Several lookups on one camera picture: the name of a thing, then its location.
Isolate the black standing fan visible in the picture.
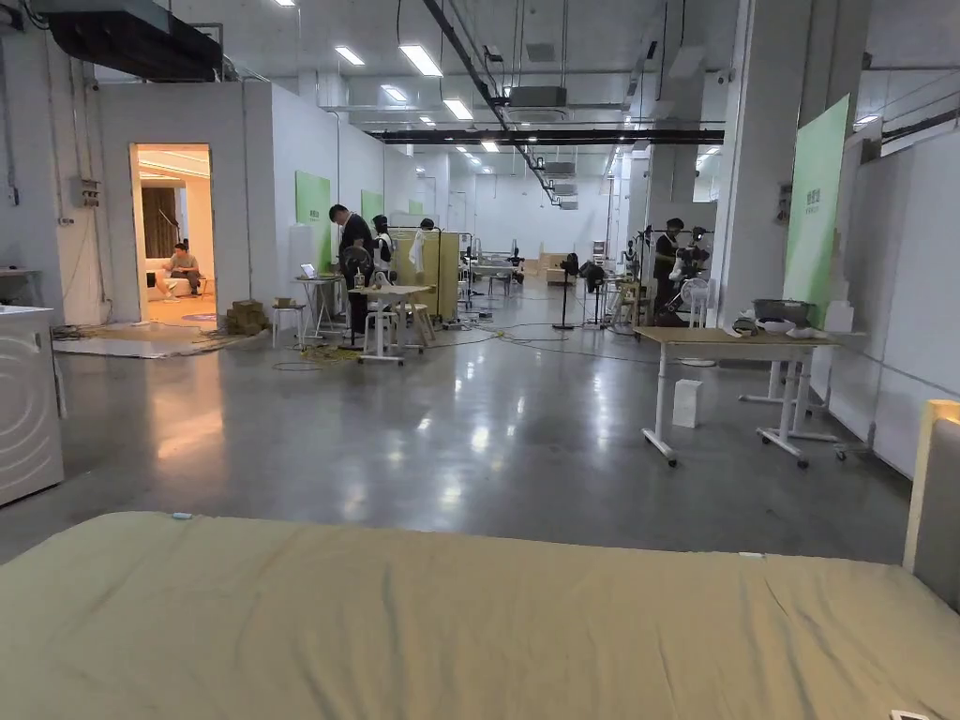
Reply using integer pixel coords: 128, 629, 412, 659
552, 252, 582, 331

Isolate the padded grey headboard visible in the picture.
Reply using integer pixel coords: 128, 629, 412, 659
902, 399, 960, 600

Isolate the small white table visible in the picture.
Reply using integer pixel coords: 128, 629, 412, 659
292, 263, 348, 351

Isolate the white washing machine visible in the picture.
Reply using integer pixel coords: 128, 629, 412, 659
0, 303, 66, 507

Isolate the white standing fan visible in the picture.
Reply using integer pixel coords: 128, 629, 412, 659
679, 277, 720, 368

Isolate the stack of brown cartons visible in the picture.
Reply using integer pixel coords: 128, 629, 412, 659
228, 299, 271, 335

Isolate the white-legged wooden table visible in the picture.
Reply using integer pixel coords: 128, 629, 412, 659
633, 299, 867, 471
347, 271, 435, 368

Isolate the white stool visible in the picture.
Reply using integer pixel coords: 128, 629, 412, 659
271, 297, 308, 350

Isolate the bed with beige sheet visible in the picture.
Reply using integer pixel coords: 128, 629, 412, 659
0, 511, 960, 720

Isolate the small white carton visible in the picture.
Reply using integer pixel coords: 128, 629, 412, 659
673, 378, 702, 429

